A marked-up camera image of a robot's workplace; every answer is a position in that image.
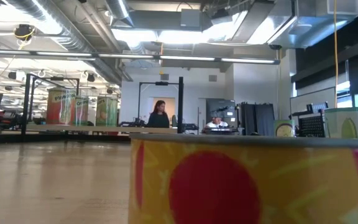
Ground yellow-green peach can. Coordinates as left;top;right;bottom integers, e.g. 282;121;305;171
95;96;119;127

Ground yellow can red circles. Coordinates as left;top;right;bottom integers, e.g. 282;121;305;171
128;133;358;224

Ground green can labelled Orange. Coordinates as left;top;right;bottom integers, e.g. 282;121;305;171
73;95;90;127

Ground green can round fruit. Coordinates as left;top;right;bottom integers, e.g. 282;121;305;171
273;119;296;138

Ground red yellow pineapple can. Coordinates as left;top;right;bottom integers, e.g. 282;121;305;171
45;88;76;126

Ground wooden shelf board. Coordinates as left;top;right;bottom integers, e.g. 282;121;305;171
25;124;178;134

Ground tan door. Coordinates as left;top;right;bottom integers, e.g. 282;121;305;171
152;96;176;128

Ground person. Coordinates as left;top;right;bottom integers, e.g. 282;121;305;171
204;111;229;133
147;100;170;128

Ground dark grey machine cabinet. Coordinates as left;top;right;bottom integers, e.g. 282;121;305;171
206;98;237;129

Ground long LED light bar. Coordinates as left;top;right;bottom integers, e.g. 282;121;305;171
0;49;281;65

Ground black folding panel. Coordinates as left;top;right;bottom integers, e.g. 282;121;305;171
239;101;275;136

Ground grey ceiling box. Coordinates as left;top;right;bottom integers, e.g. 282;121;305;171
180;8;203;29

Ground white partition panel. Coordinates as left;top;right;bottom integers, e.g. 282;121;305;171
290;86;337;116

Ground black perforated panel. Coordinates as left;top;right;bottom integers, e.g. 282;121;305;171
298;115;326;138

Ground bright glass window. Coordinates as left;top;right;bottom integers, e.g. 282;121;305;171
336;80;358;138

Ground black shelf side post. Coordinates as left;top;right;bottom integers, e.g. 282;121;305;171
177;76;185;134
21;73;32;136

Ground thin black background frame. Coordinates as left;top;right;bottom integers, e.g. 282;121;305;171
137;80;180;127

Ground black background station frame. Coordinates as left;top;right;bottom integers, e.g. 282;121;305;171
29;76;81;122

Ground silver spiral ventilation duct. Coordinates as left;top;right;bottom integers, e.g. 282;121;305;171
6;0;127;85

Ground black metal bracket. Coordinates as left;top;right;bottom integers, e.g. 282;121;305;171
290;101;329;118

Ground large rectangular metal duct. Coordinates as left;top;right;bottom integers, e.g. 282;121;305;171
203;0;358;50

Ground black ceiling fixture yellow wire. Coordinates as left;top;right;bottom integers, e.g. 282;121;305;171
12;24;37;50

